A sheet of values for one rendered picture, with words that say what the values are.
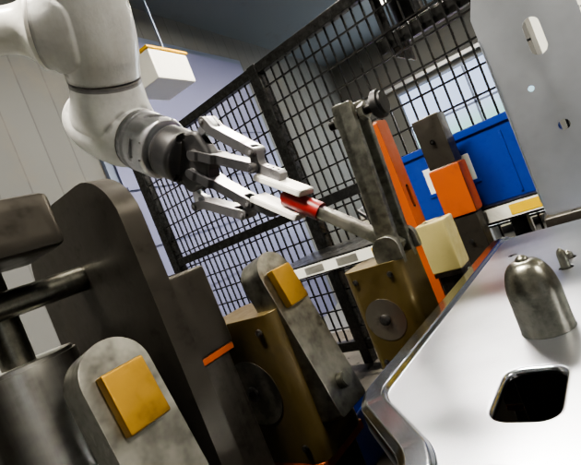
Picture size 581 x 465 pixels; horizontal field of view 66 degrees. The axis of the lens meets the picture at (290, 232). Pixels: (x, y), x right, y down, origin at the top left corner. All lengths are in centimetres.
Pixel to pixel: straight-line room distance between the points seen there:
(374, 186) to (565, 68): 33
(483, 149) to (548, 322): 51
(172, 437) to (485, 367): 18
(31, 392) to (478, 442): 22
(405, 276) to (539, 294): 18
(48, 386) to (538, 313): 28
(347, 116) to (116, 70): 35
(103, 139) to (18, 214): 45
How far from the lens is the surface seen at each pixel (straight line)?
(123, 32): 68
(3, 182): 316
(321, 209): 51
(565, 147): 70
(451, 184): 75
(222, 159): 58
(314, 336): 34
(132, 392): 23
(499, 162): 79
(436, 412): 27
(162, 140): 63
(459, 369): 31
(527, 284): 31
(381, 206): 46
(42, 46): 69
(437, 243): 54
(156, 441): 24
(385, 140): 57
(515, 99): 70
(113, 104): 69
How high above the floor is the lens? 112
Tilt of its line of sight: 1 degrees down
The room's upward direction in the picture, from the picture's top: 22 degrees counter-clockwise
